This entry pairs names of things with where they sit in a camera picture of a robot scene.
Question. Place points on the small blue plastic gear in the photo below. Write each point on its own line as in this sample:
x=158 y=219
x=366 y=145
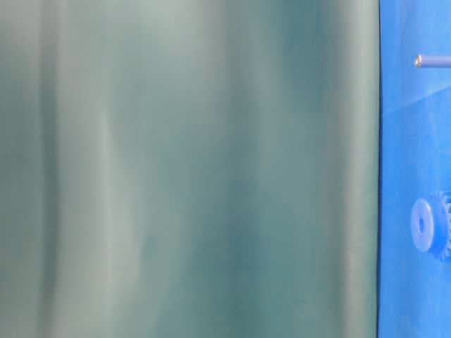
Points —
x=430 y=225

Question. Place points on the teal backdrop curtain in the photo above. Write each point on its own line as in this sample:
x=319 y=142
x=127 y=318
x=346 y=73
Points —
x=189 y=168

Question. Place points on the blue table mat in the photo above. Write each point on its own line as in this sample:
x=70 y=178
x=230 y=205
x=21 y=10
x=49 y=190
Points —
x=414 y=287

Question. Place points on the blue metal shaft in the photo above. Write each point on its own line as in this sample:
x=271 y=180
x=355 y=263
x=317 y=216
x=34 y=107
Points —
x=432 y=61

